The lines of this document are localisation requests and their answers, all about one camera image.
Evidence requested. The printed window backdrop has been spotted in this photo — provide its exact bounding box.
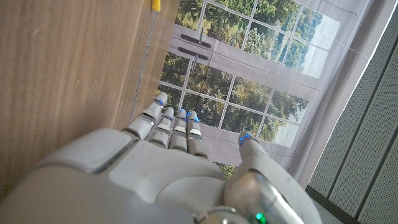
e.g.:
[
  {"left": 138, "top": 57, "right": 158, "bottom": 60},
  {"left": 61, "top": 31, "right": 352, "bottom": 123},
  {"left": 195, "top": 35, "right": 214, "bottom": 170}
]
[{"left": 157, "top": 0, "right": 379, "bottom": 187}]

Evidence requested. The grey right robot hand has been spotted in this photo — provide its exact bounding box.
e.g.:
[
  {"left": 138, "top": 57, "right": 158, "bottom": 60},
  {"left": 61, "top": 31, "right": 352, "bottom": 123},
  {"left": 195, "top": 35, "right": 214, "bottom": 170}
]
[{"left": 0, "top": 91, "right": 323, "bottom": 224}]

